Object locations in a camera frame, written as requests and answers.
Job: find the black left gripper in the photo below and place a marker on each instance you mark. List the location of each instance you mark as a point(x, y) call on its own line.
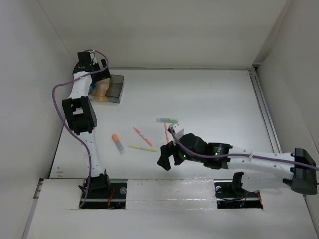
point(104, 74)

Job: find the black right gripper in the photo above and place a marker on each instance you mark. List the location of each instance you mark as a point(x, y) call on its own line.
point(167, 151)

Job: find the pink yellow-capped highlighter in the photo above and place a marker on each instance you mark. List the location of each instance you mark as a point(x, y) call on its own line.
point(102, 88)

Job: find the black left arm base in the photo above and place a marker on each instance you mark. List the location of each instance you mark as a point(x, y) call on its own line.
point(101, 192)

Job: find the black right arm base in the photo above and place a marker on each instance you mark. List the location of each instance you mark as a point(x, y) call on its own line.
point(231, 195)

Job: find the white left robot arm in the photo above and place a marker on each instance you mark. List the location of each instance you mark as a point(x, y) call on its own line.
point(82, 121)

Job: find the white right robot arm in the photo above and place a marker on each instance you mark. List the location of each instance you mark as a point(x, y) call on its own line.
point(253, 170)

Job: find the yellow thin pen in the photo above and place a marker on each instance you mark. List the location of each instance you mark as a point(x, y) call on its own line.
point(142, 148)

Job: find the pink thin pen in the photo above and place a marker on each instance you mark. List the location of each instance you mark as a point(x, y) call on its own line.
point(142, 136)

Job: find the orange thin pen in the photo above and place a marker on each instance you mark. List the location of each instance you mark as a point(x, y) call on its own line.
point(166, 133)

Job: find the green-capped highlighter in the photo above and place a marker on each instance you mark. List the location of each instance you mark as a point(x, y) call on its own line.
point(167, 120)

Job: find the grey translucent bin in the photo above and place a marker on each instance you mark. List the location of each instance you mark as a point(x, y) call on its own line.
point(115, 90)

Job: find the orange-capped grey highlighter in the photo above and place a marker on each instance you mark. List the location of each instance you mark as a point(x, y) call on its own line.
point(118, 144)

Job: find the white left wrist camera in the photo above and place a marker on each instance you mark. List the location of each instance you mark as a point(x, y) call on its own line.
point(86, 57)

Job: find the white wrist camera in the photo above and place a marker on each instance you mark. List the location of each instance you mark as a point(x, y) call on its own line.
point(86, 57)
point(176, 130)

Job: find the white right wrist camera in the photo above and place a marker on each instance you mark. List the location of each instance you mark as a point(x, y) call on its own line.
point(176, 130)

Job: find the aluminium side rail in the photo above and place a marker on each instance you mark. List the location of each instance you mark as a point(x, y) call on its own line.
point(270, 129)

